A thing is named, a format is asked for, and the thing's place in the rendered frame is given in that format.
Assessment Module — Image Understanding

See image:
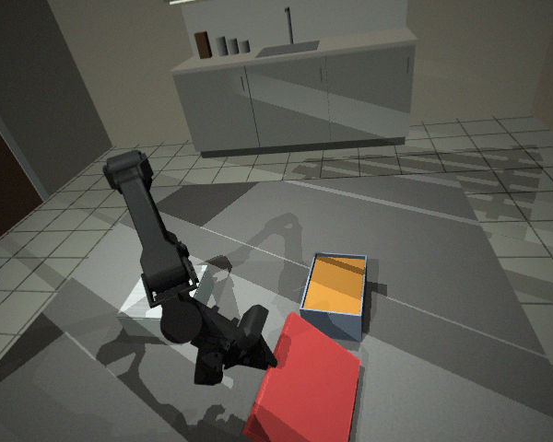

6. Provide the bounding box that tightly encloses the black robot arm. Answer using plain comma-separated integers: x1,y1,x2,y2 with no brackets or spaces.
102,149,230,386

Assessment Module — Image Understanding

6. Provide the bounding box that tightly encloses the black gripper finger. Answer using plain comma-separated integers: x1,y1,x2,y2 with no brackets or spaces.
239,334,277,367
224,345,268,371

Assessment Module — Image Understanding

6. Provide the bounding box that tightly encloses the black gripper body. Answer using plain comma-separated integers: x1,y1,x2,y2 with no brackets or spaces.
190,305,269,365

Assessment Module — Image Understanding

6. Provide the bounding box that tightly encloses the red lid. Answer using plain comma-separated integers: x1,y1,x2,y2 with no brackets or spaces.
242,311,360,442

